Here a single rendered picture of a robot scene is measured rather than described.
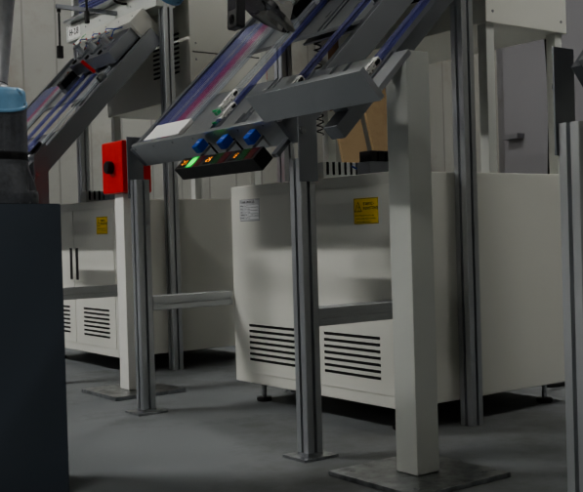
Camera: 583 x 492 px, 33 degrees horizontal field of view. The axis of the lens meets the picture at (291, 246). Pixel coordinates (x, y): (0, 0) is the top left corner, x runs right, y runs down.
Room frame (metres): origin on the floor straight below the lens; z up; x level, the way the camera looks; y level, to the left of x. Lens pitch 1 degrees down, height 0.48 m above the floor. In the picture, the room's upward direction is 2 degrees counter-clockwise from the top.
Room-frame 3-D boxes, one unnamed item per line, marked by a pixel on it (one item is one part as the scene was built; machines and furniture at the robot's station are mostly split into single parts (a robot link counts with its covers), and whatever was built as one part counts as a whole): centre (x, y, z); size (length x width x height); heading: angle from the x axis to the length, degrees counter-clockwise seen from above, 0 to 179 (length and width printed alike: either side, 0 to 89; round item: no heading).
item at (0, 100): (1.89, 0.56, 0.72); 0.13 x 0.12 x 0.14; 28
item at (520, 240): (2.76, -0.30, 0.31); 0.70 x 0.65 x 0.62; 36
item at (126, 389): (3.06, 0.51, 0.39); 0.24 x 0.24 x 0.78; 36
